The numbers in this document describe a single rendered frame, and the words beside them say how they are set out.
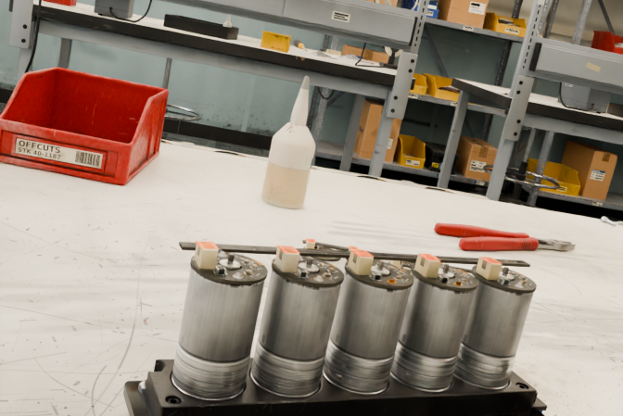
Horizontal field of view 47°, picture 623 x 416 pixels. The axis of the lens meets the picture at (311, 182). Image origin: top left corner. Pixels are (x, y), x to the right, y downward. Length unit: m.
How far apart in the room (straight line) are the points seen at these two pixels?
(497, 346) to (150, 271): 0.19
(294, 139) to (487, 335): 0.29
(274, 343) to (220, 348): 0.02
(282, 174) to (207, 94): 4.13
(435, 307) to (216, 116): 4.44
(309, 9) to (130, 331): 2.24
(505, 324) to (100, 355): 0.16
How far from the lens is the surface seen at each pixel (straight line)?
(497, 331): 0.29
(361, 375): 0.26
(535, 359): 0.39
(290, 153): 0.54
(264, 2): 2.51
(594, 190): 4.91
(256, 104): 4.68
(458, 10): 4.41
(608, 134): 2.97
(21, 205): 0.47
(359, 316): 0.25
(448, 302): 0.27
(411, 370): 0.28
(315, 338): 0.25
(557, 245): 0.62
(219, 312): 0.23
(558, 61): 2.76
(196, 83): 4.67
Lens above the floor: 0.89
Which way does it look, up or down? 13 degrees down
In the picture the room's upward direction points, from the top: 12 degrees clockwise
